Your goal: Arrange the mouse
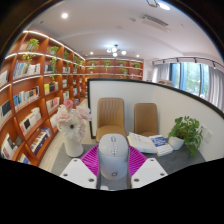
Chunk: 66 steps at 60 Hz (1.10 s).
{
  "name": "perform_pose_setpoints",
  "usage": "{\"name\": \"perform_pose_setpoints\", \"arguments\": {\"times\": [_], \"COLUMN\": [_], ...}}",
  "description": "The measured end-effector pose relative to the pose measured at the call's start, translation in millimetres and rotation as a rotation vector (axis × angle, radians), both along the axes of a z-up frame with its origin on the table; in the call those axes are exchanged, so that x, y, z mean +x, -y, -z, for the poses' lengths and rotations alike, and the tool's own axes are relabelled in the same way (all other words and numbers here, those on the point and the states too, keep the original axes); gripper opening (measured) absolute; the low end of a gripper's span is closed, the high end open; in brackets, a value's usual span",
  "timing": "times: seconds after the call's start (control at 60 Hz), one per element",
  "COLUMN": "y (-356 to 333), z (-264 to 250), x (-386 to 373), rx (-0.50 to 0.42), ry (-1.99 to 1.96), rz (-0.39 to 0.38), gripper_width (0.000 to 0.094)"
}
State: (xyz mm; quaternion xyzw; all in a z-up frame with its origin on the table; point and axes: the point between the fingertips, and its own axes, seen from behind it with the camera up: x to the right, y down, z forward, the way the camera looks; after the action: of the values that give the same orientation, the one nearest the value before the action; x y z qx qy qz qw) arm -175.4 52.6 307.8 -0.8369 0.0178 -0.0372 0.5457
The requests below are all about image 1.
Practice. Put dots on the green plant in white pot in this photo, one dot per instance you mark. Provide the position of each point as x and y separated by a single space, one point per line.
186 130

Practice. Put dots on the white wall socket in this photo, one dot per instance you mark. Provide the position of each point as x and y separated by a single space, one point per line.
208 135

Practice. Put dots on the tan upholstered chair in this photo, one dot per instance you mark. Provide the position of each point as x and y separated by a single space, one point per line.
146 118
111 115

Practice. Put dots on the orange shelf unit with plants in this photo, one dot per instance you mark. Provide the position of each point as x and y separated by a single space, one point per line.
113 68

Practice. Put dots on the window with dark frame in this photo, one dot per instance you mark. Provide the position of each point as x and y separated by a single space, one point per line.
191 80

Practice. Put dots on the white book with blue cover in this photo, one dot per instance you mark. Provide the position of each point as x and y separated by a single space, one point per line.
161 145

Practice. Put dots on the thick white book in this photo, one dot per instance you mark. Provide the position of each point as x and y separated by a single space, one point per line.
141 143

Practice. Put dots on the multi-bulb ceiling lamp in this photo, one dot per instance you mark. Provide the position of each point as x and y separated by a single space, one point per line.
115 50

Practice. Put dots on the ceiling air vent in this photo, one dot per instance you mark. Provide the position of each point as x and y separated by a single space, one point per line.
153 20

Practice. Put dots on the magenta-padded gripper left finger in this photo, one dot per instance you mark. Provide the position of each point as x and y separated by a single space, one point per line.
76 171

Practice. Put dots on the white ceramic vase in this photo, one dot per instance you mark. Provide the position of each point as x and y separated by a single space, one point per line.
73 148

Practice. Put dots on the pink and white flowers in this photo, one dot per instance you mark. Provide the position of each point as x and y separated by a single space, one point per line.
71 121

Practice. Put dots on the white computer mouse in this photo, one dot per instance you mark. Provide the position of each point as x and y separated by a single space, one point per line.
113 160

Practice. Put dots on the long orange wooden bookshelf unit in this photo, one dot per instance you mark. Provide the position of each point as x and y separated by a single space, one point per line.
30 100

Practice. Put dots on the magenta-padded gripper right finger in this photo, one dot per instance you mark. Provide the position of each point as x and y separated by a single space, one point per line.
148 171

